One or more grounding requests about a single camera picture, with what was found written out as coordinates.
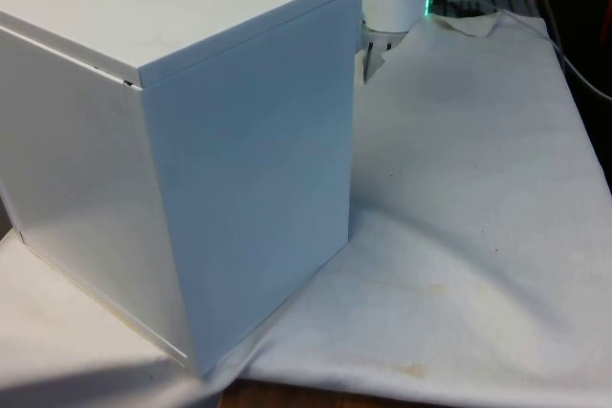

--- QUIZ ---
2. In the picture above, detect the white chest of drawers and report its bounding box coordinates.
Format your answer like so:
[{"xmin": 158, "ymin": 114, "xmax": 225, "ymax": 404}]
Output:
[{"xmin": 0, "ymin": 0, "xmax": 362, "ymax": 378}]

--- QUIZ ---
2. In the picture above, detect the grey cable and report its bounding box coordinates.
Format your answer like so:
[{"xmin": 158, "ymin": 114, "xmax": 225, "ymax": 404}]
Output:
[{"xmin": 520, "ymin": 0, "xmax": 612, "ymax": 101}]

